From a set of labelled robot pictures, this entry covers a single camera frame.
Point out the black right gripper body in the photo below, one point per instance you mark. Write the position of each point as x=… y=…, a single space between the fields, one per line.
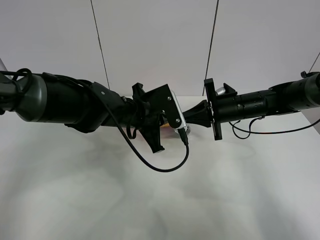
x=221 y=108

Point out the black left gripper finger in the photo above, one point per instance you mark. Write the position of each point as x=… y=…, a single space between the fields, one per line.
x=150 y=131

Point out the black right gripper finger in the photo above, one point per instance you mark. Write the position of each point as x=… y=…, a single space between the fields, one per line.
x=199 y=121
x=198 y=112

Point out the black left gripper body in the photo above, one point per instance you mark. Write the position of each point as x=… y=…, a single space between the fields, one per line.
x=156 y=102

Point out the clear zip bag blue seal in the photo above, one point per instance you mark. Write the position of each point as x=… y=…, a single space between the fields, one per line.
x=167 y=132

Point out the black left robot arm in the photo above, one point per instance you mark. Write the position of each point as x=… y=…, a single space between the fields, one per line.
x=86 y=106

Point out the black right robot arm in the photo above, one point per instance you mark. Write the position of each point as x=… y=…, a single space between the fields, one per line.
x=281 y=99

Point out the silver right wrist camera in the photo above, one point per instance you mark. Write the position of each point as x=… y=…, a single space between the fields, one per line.
x=220 y=91

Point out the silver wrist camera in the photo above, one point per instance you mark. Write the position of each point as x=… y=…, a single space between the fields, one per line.
x=181 y=120
x=220 y=91

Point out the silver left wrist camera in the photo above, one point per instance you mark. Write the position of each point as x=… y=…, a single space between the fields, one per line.
x=181 y=120

